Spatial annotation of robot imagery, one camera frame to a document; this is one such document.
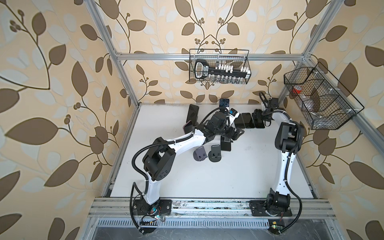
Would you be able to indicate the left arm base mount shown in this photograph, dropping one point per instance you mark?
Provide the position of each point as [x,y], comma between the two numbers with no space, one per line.
[151,207]

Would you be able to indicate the right wire basket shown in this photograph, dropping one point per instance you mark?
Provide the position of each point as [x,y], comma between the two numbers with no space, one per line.
[325,102]

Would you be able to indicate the black phone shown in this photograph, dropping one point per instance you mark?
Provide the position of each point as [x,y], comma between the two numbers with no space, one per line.
[239,122]

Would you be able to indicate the middle right black stand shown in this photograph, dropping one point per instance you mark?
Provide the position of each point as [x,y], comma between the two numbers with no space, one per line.
[226,144]

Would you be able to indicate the green phone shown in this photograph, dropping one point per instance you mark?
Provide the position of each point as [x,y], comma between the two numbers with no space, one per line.
[248,120]

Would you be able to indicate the front right black stand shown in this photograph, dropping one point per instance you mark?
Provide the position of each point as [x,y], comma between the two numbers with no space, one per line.
[215,153]

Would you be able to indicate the wire basket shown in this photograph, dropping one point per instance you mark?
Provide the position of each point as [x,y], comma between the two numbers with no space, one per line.
[325,102]
[235,57]

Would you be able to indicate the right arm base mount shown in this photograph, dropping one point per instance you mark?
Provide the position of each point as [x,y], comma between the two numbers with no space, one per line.
[260,209]

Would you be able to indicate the black stand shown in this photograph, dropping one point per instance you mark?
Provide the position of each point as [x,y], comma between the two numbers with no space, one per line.
[226,144]
[215,153]

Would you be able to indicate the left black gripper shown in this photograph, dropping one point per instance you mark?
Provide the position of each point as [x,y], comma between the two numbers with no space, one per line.
[237,133]

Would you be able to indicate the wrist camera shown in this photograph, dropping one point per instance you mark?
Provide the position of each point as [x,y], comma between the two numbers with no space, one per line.
[233,115]
[273,104]

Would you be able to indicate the back wire basket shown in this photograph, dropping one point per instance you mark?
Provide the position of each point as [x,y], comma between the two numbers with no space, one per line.
[235,57]

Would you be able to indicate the front left purple stand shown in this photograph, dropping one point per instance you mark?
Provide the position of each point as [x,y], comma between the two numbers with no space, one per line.
[200,154]

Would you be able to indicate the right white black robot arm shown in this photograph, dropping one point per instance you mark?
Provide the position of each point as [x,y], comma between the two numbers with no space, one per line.
[288,141]

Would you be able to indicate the front aluminium rail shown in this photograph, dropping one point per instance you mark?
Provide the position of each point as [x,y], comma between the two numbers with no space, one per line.
[203,213]

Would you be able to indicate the red capped clear item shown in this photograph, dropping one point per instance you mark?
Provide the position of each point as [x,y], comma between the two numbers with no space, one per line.
[296,90]

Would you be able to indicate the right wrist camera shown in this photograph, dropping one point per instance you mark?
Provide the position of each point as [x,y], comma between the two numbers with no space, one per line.
[273,104]

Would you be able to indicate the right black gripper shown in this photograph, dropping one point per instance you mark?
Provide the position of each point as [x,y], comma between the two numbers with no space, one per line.
[257,113]

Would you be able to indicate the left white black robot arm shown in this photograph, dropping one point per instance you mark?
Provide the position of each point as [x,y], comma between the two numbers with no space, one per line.
[154,162]

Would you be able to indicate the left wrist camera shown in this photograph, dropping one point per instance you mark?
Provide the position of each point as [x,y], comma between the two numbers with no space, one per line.
[233,115]

